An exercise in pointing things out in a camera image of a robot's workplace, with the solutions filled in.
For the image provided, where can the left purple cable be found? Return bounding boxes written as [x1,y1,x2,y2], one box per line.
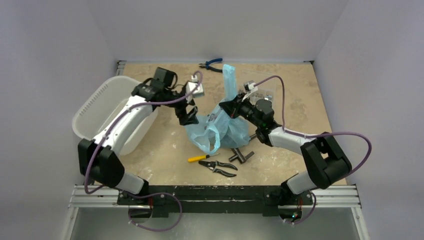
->
[83,70,183,233]

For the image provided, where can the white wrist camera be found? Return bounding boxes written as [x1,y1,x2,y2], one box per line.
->
[184,75,205,102]
[242,80,258,101]

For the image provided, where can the aluminium extrusion rail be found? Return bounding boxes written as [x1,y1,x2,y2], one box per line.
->
[69,60,361,209]

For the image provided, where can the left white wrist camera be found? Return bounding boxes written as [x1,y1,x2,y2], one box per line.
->
[184,75,205,102]

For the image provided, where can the dark metal crank handle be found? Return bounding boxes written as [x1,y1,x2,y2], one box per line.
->
[228,148,255,164]

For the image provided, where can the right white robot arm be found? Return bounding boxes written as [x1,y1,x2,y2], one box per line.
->
[219,93,352,204]

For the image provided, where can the light blue plastic bag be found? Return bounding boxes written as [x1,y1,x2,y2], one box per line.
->
[184,64,250,154]

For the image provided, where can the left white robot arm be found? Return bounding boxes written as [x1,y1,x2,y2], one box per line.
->
[77,67,204,205]

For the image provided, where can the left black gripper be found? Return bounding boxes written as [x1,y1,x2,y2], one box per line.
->
[164,87,200,126]

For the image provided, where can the white plastic basin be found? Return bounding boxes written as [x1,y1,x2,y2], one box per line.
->
[72,75,141,140]

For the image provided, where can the yellow handled screwdriver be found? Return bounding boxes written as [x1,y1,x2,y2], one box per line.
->
[187,153,218,163]

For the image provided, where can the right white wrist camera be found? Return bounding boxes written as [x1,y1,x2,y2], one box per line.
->
[242,80,258,101]

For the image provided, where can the clear plastic screw box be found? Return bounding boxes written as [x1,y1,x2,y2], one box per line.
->
[237,70,280,104]

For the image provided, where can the blue handled pliers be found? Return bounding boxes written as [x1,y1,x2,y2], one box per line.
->
[198,58,223,73]

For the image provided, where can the black handled pliers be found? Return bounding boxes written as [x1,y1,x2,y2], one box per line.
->
[198,160,238,178]

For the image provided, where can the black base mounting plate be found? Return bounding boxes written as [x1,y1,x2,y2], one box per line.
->
[117,185,314,218]

